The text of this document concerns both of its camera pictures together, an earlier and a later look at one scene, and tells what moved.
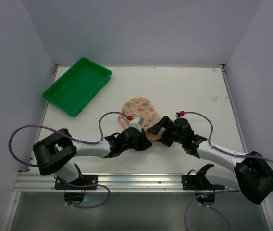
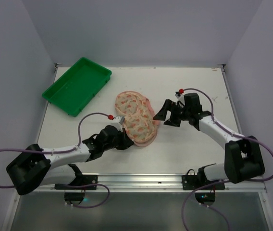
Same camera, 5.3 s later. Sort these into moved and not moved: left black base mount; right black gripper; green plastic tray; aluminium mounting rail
Moved: right black gripper
Not moved: aluminium mounting rail; left black base mount; green plastic tray
